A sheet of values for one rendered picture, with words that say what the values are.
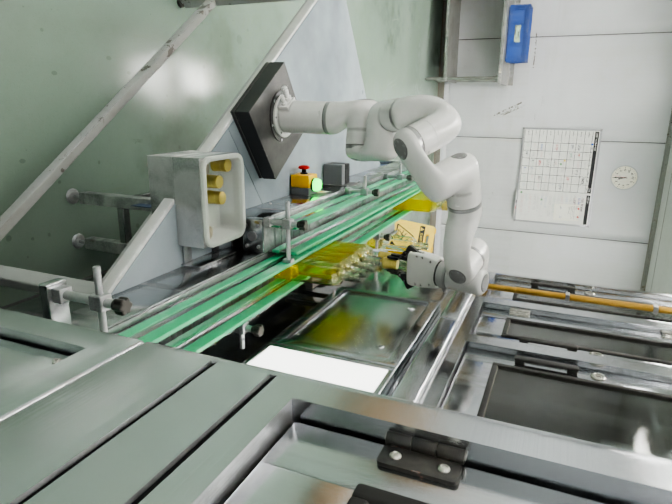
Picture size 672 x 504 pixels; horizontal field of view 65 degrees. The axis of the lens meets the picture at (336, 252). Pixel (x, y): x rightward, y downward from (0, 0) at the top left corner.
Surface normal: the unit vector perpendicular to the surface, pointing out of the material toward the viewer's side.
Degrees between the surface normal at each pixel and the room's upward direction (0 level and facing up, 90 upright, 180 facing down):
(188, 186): 90
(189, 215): 90
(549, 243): 90
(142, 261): 0
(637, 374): 90
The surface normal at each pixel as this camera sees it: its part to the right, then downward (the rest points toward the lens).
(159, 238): 0.92, 0.11
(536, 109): -0.39, 0.25
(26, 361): 0.00, -0.96
